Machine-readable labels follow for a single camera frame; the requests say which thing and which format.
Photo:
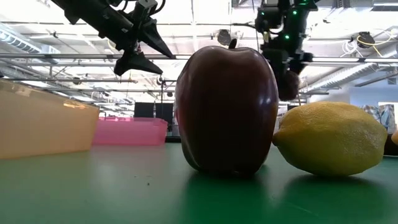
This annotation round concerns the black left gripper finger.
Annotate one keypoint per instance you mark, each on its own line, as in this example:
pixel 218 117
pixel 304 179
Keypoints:
pixel 133 63
pixel 154 37

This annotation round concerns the translucent pink plastic basket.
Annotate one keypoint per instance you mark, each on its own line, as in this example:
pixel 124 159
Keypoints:
pixel 130 132

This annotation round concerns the small orange citrus fruit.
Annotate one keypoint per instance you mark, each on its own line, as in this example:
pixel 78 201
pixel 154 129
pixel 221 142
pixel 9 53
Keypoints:
pixel 395 137

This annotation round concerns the round black ceiling device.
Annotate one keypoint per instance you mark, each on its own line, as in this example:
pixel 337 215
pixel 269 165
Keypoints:
pixel 224 37
pixel 366 39

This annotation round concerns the translucent orange plastic basket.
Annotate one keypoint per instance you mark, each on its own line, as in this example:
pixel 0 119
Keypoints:
pixel 43 124

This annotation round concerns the black computer monitor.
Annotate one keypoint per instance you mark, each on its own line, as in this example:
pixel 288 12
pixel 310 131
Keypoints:
pixel 164 112
pixel 144 110

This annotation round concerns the yellow lemon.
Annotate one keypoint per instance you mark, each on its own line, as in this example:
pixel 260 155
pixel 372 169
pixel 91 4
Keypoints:
pixel 329 140

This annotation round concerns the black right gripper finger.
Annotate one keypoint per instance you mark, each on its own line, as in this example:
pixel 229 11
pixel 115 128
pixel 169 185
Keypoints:
pixel 280 76

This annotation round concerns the dark red apple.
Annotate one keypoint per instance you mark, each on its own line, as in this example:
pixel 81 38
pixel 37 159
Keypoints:
pixel 227 109

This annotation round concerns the silver ventilation duct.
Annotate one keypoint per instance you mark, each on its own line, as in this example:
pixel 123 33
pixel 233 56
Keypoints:
pixel 345 74

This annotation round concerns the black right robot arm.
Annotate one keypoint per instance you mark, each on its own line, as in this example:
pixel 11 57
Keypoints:
pixel 292 18

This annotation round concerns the colourful wall painting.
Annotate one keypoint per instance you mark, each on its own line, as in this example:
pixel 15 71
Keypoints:
pixel 384 116

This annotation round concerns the black metal frame stand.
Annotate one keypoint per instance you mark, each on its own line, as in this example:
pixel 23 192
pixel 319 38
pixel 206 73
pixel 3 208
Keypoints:
pixel 162 93

